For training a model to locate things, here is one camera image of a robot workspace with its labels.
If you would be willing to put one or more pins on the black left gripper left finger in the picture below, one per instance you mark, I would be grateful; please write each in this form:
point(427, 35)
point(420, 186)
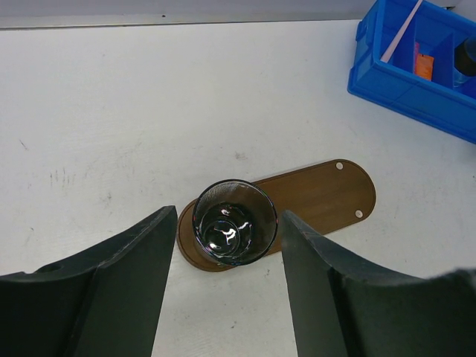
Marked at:
point(103, 301)

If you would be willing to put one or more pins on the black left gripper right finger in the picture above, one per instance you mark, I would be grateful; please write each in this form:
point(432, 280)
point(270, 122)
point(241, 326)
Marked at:
point(345, 305)

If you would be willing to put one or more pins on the dark glass cup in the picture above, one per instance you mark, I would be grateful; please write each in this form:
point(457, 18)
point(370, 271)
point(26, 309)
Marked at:
point(234, 223)
point(464, 61)

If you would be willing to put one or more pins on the brown oval wooden tray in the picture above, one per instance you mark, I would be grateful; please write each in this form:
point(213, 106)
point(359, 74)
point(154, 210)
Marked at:
point(328, 197)

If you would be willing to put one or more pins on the magenta toothpaste tube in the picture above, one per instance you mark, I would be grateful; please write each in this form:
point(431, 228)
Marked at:
point(416, 55)

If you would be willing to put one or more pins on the blue plastic bin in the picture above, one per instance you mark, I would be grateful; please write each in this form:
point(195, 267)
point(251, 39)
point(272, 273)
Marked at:
point(393, 85)

